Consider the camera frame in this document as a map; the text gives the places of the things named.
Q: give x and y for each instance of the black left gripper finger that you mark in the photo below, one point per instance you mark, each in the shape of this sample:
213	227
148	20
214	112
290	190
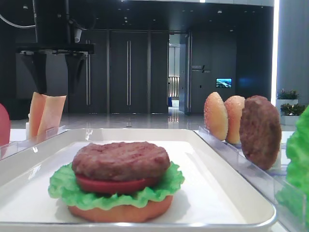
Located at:
74	64
39	62

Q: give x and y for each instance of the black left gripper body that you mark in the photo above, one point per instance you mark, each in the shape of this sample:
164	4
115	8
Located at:
29	48

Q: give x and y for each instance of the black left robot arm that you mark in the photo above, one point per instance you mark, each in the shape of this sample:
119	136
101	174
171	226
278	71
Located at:
55	35

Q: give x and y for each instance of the red tomato slice on rack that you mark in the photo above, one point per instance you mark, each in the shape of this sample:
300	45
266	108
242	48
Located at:
5	126

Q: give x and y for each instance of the meat patty on tray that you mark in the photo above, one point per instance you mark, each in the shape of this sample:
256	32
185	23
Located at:
121	161

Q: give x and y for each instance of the red tomato slice on tray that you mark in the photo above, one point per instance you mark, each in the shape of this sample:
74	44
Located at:
113	187

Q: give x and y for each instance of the green lettuce leaf on tray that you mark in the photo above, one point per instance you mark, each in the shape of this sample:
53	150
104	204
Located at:
64	185

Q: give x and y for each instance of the meat patty on rack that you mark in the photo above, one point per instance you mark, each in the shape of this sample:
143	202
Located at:
260	132

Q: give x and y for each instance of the green lettuce leaf on rack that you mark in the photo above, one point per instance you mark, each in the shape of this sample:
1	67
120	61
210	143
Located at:
297	150

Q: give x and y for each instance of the clear acrylic left rack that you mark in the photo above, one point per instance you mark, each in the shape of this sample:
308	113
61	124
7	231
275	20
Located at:
19	140

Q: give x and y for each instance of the clear acrylic rack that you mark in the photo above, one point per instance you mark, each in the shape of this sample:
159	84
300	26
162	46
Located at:
19	140
269	183

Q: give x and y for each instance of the sesame bun top outer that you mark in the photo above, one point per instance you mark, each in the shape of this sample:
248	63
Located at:
215	116

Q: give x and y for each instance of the sesame bun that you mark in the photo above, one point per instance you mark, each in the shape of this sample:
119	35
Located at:
234	106
215	116

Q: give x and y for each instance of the sesame bun top inner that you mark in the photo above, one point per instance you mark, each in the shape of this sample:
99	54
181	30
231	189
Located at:
234	106

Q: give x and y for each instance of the bun bottom on tray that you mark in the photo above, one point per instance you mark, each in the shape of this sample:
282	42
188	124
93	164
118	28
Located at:
124	213

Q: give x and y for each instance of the white metal tray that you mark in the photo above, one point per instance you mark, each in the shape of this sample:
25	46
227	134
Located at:
214	197

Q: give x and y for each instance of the potted plants planter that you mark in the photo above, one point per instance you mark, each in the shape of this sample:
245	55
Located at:
288	106

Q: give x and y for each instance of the clear acrylic right rack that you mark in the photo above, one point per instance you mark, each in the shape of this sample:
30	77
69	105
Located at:
269	183

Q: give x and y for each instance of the wall display screen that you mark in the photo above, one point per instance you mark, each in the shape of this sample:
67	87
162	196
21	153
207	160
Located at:
223	82

